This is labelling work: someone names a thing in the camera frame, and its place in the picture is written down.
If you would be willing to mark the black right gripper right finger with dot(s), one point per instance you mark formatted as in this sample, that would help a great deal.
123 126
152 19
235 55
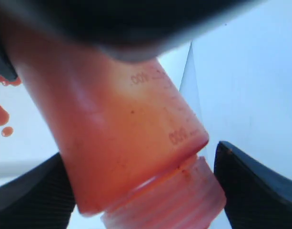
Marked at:
257 197

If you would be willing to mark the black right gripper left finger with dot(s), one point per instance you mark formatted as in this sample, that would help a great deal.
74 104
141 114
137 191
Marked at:
39 199

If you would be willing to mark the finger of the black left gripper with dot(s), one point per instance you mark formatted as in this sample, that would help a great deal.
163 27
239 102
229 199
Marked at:
128 30
7 71

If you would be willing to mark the ketchup squeeze bottle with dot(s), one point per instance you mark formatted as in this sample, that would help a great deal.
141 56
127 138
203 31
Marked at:
128 139

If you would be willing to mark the red ketchup blob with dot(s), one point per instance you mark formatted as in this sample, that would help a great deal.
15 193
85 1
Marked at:
4 115

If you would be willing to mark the white rectangular plastic tray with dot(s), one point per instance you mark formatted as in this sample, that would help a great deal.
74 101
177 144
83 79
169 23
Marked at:
31 142

